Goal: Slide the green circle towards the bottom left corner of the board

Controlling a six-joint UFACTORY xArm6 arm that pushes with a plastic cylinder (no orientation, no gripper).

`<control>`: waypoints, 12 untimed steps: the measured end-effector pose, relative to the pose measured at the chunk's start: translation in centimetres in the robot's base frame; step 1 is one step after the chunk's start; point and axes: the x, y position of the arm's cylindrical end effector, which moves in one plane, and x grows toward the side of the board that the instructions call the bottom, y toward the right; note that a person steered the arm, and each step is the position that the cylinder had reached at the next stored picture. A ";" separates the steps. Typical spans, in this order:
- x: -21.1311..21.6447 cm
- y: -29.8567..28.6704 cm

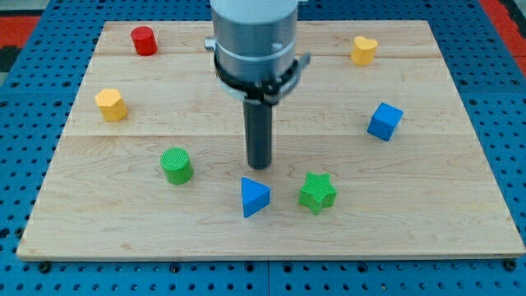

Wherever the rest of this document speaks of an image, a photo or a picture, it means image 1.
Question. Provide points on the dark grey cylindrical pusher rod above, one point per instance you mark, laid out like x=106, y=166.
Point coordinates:
x=258, y=134

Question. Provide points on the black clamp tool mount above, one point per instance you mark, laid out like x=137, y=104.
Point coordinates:
x=268, y=92

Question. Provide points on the green cylinder block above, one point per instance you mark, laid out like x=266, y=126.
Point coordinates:
x=176, y=164

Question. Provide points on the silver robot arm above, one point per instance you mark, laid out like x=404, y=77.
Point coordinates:
x=254, y=47

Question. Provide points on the wooden board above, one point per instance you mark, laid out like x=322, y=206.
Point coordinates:
x=427, y=193

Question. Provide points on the blue triangle block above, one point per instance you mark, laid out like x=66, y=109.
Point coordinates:
x=255, y=196

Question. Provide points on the green star block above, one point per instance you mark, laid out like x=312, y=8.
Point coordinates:
x=317, y=192

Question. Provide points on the yellow heart block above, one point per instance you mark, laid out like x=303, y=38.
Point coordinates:
x=364, y=50

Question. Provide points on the blue cube block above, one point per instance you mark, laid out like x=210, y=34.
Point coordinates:
x=384, y=121

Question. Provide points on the red cylinder block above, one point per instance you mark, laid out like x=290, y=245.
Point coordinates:
x=144, y=41

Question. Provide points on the yellow hexagon block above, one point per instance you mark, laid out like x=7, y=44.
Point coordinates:
x=111, y=105

